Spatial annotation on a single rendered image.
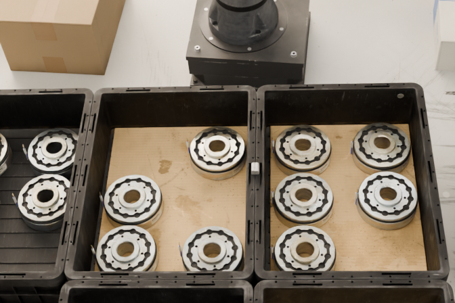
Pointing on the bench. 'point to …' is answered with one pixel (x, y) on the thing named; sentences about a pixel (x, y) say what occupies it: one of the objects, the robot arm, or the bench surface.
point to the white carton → (444, 24)
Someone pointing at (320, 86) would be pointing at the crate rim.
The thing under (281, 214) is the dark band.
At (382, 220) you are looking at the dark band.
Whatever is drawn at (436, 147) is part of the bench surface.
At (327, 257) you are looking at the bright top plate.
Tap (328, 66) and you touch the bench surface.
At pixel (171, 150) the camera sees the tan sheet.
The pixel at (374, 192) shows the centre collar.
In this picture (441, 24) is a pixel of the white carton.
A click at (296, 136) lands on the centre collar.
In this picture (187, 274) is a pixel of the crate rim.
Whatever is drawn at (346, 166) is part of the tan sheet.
